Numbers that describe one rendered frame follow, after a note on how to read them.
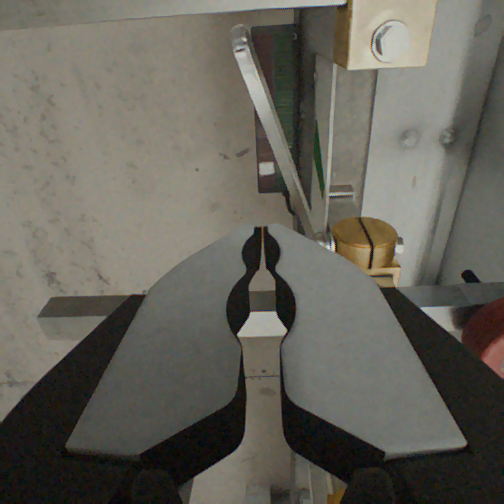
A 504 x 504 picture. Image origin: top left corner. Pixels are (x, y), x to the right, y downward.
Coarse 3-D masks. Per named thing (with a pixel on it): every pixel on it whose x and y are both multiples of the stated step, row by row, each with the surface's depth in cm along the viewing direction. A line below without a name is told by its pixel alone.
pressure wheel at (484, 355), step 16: (464, 272) 36; (496, 304) 28; (480, 320) 28; (496, 320) 27; (464, 336) 30; (480, 336) 28; (496, 336) 27; (480, 352) 28; (496, 352) 27; (496, 368) 28
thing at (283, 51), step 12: (276, 36) 34; (288, 36) 34; (276, 48) 34; (288, 48) 34; (276, 60) 35; (288, 60) 35; (276, 72) 35; (288, 72) 35; (276, 84) 36; (288, 84) 36; (276, 96) 37; (288, 96) 36; (276, 108) 37; (288, 108) 37; (288, 120) 38; (288, 132) 38; (288, 144) 39
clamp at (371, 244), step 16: (336, 224) 29; (352, 224) 29; (368, 224) 29; (384, 224) 29; (336, 240) 28; (352, 240) 27; (368, 240) 28; (384, 240) 27; (400, 240) 29; (352, 256) 27; (368, 256) 27; (384, 256) 27; (368, 272) 28; (384, 272) 28; (400, 272) 28
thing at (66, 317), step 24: (408, 288) 33; (432, 288) 33; (456, 288) 33; (480, 288) 32; (48, 312) 33; (72, 312) 33; (96, 312) 32; (264, 312) 31; (432, 312) 31; (456, 312) 31; (48, 336) 34; (72, 336) 34; (240, 336) 33
